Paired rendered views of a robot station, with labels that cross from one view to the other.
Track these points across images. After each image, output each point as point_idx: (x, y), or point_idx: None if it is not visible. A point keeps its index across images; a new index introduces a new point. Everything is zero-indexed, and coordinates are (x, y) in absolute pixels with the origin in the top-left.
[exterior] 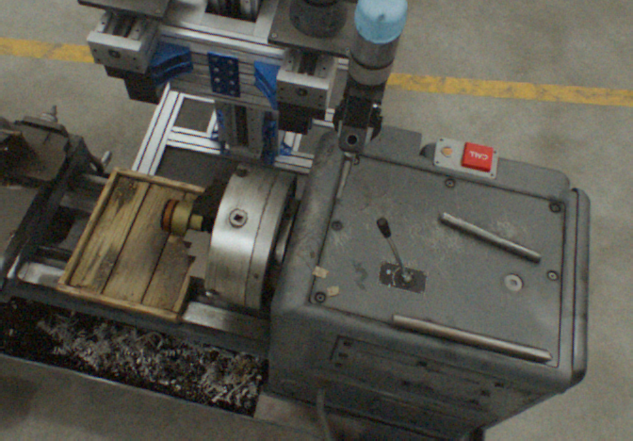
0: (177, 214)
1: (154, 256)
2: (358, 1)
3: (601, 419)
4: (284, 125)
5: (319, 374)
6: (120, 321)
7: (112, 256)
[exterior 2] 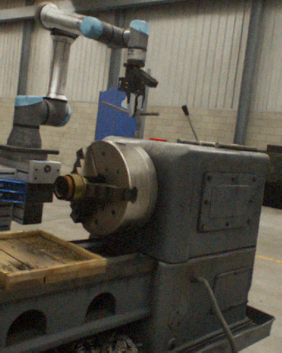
0: (73, 175)
1: (45, 256)
2: (124, 33)
3: None
4: (27, 218)
5: (194, 259)
6: (36, 351)
7: (17, 263)
